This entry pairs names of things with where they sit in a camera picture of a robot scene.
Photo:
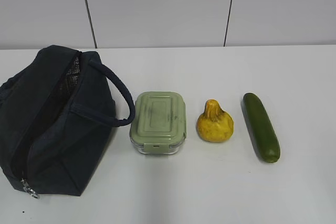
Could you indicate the green lid glass container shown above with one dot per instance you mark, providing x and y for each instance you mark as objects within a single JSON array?
[{"x": 159, "y": 126}]

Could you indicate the navy blue lunch bag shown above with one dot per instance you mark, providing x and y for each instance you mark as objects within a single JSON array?
[{"x": 57, "y": 115}]

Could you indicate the yellow squash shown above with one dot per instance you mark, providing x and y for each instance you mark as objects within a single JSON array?
[{"x": 214, "y": 125}]

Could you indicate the green cucumber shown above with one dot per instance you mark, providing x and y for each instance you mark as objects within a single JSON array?
[{"x": 262, "y": 130}]

